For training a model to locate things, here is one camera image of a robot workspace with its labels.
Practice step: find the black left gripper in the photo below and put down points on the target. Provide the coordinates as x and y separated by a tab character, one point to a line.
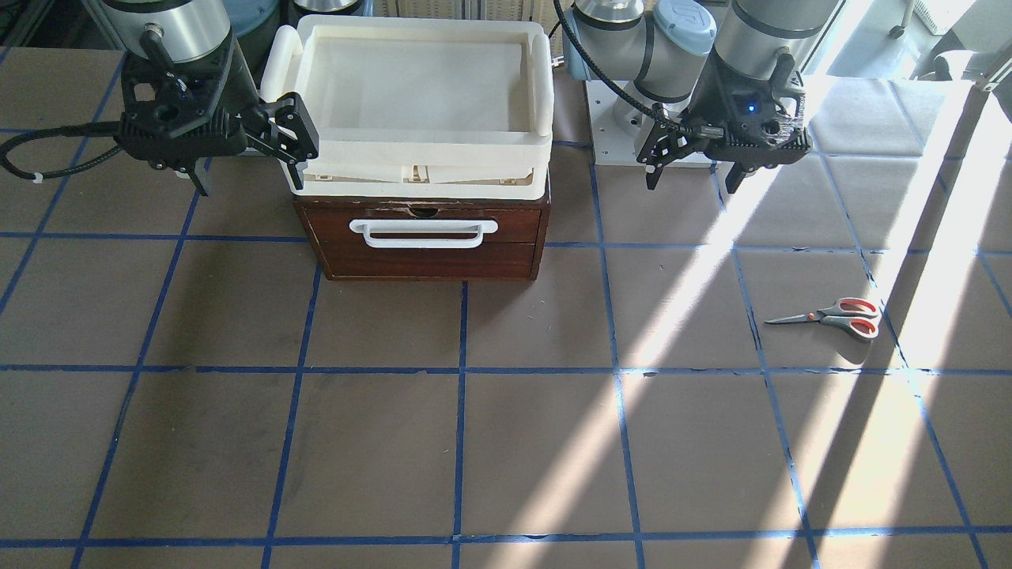
706	101

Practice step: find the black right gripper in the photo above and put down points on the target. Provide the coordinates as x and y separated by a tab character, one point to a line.
240	88

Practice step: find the red grey handled scissors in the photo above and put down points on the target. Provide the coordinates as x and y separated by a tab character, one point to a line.
856	316

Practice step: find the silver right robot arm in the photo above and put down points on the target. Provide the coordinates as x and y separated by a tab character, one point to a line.
193	29

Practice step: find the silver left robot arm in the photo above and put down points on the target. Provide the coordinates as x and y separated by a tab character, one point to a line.
652	58

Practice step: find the brown wooden drawer cabinet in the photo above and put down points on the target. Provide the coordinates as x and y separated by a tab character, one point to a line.
511	254

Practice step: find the white plastic storage bin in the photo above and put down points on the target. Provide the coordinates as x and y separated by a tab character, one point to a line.
419	108

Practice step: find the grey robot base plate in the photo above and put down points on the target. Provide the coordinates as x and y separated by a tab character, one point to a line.
617	130

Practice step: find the white drawer handle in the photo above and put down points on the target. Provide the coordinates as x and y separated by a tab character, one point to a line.
423	233

